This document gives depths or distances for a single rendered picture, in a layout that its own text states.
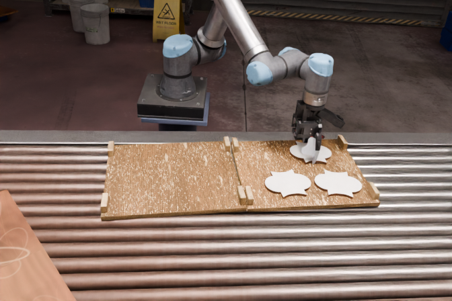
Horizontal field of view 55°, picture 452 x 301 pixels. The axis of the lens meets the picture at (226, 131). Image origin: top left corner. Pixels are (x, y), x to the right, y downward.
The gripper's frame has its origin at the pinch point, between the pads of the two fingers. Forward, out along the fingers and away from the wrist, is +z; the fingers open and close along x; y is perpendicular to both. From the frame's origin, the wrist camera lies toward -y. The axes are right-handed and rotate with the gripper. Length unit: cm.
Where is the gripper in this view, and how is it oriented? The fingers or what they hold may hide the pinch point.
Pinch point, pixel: (310, 152)
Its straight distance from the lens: 152.8
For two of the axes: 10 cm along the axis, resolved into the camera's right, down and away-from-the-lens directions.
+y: -9.9, 0.3, -1.4
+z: -0.5, 8.4, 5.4
